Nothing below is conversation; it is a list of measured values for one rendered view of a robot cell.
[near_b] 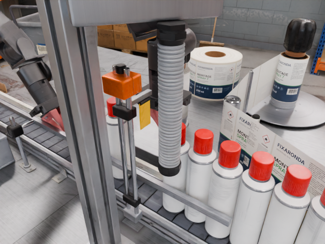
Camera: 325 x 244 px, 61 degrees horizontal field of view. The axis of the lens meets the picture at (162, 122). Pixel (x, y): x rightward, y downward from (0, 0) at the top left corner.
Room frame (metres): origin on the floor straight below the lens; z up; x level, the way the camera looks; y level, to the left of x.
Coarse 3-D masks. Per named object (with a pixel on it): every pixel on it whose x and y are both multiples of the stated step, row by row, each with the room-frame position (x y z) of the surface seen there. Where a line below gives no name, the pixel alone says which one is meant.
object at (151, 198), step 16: (0, 112) 0.83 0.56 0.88; (32, 128) 0.72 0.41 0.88; (48, 144) 0.64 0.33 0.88; (64, 144) 0.64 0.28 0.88; (144, 192) 0.45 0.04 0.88; (160, 192) 0.45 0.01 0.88; (160, 208) 0.41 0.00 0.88; (176, 224) 0.37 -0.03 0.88; (192, 224) 0.37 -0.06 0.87; (208, 240) 0.33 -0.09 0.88; (224, 240) 0.33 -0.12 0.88
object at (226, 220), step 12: (12, 108) 0.71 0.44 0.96; (36, 120) 0.64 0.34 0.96; (60, 132) 0.58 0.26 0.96; (120, 168) 0.45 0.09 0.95; (144, 180) 0.42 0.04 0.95; (156, 180) 0.41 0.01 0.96; (168, 192) 0.38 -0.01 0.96; (180, 192) 0.37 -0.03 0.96; (192, 204) 0.35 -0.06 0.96; (204, 204) 0.35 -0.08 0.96; (216, 216) 0.32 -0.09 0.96; (228, 216) 0.32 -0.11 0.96
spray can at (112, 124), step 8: (112, 104) 0.50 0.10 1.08; (112, 112) 0.50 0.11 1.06; (112, 120) 0.50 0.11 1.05; (112, 128) 0.49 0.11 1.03; (112, 136) 0.49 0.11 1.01; (112, 144) 0.50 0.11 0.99; (128, 144) 0.51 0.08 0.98; (112, 152) 0.50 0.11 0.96; (120, 152) 0.49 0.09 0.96; (128, 152) 0.51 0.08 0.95; (120, 160) 0.49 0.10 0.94; (128, 160) 0.51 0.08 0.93; (112, 168) 0.50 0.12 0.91; (120, 176) 0.49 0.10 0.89; (128, 176) 0.50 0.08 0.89
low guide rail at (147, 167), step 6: (0, 96) 0.90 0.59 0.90; (6, 96) 0.88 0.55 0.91; (12, 102) 0.86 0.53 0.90; (18, 102) 0.83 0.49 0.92; (24, 108) 0.81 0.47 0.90; (30, 108) 0.79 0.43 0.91; (54, 120) 0.72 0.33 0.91; (138, 162) 0.52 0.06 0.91; (144, 162) 0.52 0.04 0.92; (144, 168) 0.51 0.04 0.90; (150, 168) 0.50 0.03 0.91; (156, 168) 0.50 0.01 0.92; (156, 174) 0.49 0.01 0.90
